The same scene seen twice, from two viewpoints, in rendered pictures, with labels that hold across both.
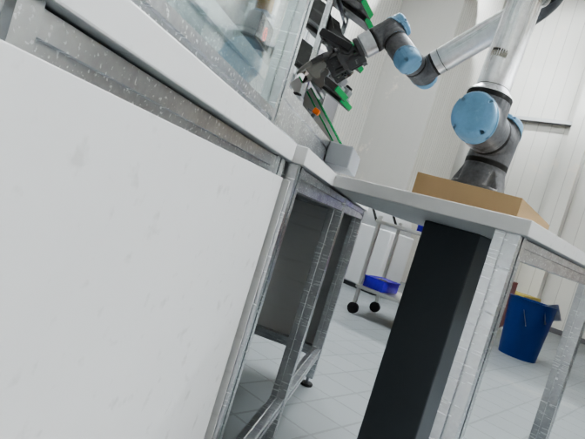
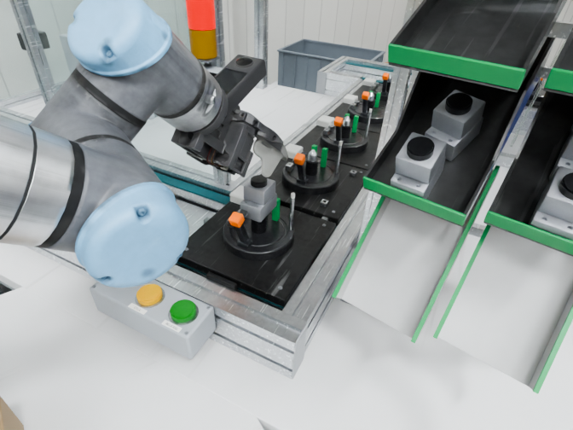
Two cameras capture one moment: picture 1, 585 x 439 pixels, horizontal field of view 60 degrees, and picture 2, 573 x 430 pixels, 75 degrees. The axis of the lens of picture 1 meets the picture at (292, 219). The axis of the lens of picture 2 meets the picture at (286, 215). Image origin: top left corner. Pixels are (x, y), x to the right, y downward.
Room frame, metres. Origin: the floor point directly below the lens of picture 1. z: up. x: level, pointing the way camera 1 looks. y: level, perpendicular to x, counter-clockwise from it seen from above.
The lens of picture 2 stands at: (1.79, -0.45, 1.46)
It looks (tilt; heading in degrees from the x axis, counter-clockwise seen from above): 37 degrees down; 102
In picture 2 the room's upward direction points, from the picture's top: 3 degrees clockwise
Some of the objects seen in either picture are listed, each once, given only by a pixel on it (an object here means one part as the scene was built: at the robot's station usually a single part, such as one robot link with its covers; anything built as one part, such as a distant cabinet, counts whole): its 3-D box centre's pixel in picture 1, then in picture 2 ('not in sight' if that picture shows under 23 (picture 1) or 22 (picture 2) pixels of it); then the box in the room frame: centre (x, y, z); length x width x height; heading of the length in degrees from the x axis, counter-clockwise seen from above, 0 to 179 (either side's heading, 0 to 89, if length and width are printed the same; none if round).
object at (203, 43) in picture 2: not in sight; (203, 42); (1.46, 0.26, 1.28); 0.05 x 0.05 x 0.05
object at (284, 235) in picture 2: not in sight; (258, 232); (1.62, 0.10, 0.98); 0.14 x 0.14 x 0.02
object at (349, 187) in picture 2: not in sight; (311, 164); (1.67, 0.35, 1.01); 0.24 x 0.24 x 0.13; 78
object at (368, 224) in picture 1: (378, 245); not in sight; (6.37, -1.13, 0.58); 0.65 x 0.56 x 1.16; 50
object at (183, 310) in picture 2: not in sight; (183, 312); (1.56, -0.11, 0.96); 0.04 x 0.04 x 0.02
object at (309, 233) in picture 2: not in sight; (258, 240); (1.62, 0.10, 0.96); 0.24 x 0.24 x 0.02; 78
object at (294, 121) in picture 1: (309, 148); (103, 256); (1.32, 0.01, 0.91); 0.89 x 0.06 x 0.11; 168
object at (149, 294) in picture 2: not in sight; (149, 296); (1.49, -0.09, 0.96); 0.04 x 0.04 x 0.02
